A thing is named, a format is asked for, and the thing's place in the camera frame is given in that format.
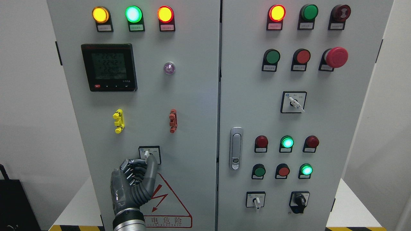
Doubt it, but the red indicator light door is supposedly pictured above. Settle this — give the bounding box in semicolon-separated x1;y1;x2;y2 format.
266;4;286;31
157;5;176;32

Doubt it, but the yellow indicator light top left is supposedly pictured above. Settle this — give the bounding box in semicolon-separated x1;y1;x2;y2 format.
92;6;114;32

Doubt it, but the black digital power meter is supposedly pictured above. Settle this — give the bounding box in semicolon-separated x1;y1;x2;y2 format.
81;43;138;92

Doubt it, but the yellow terminal clip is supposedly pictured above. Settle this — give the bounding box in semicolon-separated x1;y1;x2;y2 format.
112;109;125;133

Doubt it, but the red indicator light right door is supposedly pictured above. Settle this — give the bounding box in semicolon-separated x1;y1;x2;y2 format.
266;4;286;31

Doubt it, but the red emergency stop button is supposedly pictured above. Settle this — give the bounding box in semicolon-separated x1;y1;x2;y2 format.
319;47;348;72

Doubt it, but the green push button upper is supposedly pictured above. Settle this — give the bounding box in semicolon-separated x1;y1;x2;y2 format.
261;49;281;72

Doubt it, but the green indicator light top left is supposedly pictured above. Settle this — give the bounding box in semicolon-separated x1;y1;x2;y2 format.
125;5;145;32

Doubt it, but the red push button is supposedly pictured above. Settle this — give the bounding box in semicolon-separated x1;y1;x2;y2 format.
275;163;290;179
291;48;311;72

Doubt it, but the red indicator light left door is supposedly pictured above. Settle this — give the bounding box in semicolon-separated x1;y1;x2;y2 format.
157;5;176;32

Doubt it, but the dark red buzzer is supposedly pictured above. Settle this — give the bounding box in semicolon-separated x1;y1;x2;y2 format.
328;4;351;30

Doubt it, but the white rotary selector switch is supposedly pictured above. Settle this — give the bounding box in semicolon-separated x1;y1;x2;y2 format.
280;91;307;114
138;146;162;165
246;191;266;210

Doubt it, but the dark red indicator light left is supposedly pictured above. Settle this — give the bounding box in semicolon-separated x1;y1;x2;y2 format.
254;135;268;153

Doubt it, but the black bag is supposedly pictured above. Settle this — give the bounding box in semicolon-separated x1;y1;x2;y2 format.
0;164;41;231

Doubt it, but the red terminal clip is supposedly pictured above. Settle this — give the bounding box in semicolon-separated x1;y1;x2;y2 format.
169;108;178;133

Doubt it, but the dark red indicator light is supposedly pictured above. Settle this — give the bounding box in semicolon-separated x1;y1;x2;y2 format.
302;135;319;153
254;135;268;153

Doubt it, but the black rotary knob switch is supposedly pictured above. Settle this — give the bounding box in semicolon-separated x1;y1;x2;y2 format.
289;191;310;214

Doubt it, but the red push button lower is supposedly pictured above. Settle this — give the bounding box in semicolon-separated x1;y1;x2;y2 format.
275;163;290;179

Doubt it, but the silver door handle lock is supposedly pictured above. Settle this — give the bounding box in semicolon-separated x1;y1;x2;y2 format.
229;127;243;170

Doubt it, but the grey electrical control cabinet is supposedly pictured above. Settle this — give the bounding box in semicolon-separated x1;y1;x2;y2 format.
47;0;393;231

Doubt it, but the dark red indicator light right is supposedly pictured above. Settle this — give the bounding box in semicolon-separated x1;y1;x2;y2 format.
302;135;319;153

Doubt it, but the lit green indicator light middle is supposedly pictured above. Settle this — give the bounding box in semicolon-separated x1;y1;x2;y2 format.
279;135;294;153

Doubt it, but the green indicator light unlit top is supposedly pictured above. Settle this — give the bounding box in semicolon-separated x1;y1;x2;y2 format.
297;4;319;30

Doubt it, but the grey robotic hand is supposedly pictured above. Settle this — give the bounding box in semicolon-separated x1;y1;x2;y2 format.
110;154;158;215

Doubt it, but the red push button upper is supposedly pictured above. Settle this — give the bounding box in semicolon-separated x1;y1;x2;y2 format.
291;48;311;72

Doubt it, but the lit green push button lower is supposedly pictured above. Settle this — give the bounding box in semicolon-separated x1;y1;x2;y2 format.
298;163;313;179

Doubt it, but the small purple indicator lamp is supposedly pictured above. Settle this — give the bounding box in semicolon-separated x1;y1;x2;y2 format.
163;62;176;75

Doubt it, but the red high voltage warning sticker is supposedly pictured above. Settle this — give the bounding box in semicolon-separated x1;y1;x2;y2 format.
140;173;193;229

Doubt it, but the white platform with hazard stripes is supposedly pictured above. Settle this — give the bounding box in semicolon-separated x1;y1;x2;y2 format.
49;177;386;231

